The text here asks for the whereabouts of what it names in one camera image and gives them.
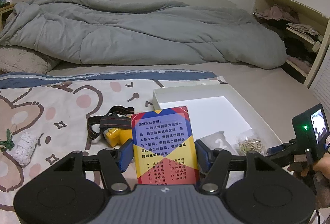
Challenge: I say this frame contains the grey disposable seat cushion pack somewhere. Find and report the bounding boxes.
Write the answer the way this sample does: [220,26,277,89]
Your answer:
[200,131,238,155]

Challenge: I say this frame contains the bag of rubber bands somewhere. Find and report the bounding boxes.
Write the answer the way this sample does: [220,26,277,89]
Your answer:
[237,129,266,156]

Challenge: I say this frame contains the yellow headlamp with strap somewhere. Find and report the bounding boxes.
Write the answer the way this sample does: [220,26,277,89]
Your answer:
[87,105,135,147]

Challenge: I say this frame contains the colourful card game box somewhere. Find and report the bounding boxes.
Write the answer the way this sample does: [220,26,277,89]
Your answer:
[131,106,200,185]

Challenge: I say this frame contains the white yarn ball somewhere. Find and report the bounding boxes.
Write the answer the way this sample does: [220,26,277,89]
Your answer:
[13,132,38,166]

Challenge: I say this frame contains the green plastic clothes pegs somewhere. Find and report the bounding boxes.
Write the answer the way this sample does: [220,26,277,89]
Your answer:
[0,128,15,152]

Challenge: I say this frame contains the person's right hand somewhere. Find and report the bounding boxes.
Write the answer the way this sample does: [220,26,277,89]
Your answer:
[287,152,330,210]

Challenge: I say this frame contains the white shallow cardboard box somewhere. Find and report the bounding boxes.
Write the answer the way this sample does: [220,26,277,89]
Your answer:
[152,84,282,155]

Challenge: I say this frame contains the white louvered door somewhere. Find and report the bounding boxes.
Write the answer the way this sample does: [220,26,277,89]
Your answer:
[310,48,330,114]

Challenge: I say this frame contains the cartoon bear print cloth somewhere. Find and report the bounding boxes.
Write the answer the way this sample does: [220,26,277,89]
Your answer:
[1,70,224,223]

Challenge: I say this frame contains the folded beige clothes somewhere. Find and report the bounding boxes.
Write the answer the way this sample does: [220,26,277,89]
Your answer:
[287,23,323,42]

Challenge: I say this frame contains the pink clothes pile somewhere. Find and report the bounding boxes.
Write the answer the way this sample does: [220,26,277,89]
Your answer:
[253,4,300,24]

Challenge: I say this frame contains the grey-green duvet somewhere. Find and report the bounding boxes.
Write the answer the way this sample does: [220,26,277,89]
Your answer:
[1,0,287,69]

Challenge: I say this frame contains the beige fluffy blanket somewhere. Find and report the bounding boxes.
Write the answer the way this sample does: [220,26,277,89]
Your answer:
[0,46,60,74]

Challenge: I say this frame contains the wooden bedside shelf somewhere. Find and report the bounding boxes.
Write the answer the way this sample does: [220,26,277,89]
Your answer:
[0,2,15,31]

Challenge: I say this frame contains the camera box with screen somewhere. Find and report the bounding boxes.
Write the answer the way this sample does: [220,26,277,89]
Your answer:
[292,104,329,161]

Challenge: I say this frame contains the wooden wall niche shelf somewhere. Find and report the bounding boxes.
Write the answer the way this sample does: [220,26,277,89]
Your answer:
[253,0,329,87]

